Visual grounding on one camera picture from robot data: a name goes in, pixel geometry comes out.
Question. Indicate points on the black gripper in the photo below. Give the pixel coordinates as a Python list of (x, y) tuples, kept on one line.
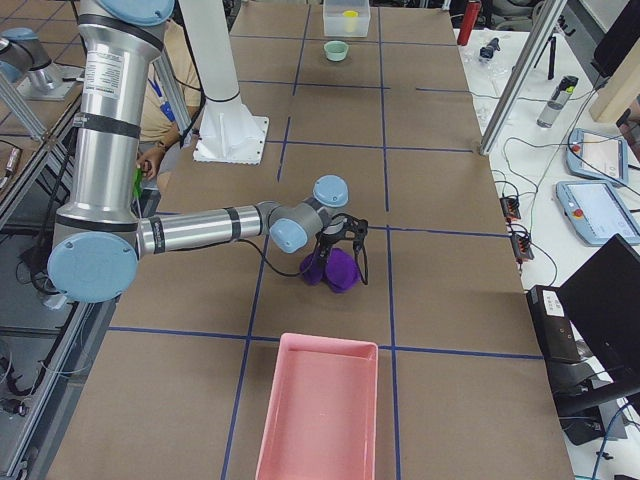
[(327, 241)]

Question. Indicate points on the purple cloth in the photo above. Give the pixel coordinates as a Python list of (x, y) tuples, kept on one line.
[(339, 272)]

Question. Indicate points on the clear plastic storage box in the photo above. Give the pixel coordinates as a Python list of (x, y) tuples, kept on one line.
[(346, 18)]

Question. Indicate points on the black computer box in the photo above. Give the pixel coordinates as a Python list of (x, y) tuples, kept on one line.
[(552, 327)]

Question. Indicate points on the mint green bowl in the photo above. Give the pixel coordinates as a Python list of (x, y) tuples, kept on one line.
[(336, 51)]

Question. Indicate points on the pink plastic bin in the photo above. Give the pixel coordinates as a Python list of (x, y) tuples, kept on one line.
[(322, 413)]

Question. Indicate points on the person in beige shirt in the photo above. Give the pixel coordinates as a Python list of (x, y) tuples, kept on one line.
[(159, 147)]

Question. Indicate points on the red water bottle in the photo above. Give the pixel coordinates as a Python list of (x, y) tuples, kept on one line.
[(468, 21)]

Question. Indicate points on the left teach pendant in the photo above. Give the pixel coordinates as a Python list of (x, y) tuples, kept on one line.
[(596, 212)]

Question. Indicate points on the teach pendant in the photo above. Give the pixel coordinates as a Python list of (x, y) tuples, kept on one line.
[(597, 156), (596, 212)]

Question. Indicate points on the clear water bottle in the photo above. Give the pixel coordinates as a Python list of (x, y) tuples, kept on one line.
[(557, 101)]

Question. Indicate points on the right teach pendant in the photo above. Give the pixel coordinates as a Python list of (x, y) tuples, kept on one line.
[(597, 156)]

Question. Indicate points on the black monitor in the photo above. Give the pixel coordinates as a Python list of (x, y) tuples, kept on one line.
[(601, 299)]

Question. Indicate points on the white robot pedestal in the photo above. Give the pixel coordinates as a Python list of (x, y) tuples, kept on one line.
[(228, 132)]

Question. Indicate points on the aluminium frame post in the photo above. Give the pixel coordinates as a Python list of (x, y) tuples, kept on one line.
[(542, 28)]

